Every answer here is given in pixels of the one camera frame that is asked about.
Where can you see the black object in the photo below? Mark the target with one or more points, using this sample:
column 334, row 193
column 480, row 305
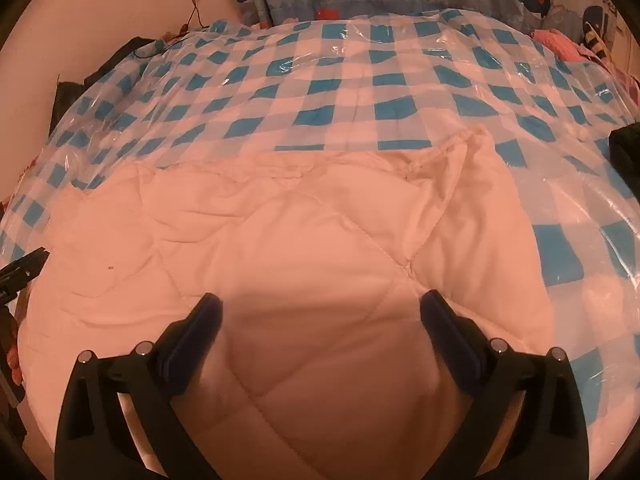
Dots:
column 627, row 155

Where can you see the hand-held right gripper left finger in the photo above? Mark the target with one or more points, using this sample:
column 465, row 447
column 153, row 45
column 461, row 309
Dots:
column 197, row 337

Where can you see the white quilted duvet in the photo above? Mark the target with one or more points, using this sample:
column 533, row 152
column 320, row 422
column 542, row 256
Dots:
column 300, row 240

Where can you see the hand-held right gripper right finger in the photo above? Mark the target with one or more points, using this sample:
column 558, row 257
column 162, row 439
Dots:
column 447, row 340

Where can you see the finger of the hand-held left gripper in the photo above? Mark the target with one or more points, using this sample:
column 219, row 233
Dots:
column 22, row 270

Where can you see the pink cloth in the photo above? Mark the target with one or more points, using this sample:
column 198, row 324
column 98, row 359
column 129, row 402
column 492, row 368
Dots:
column 560, row 42

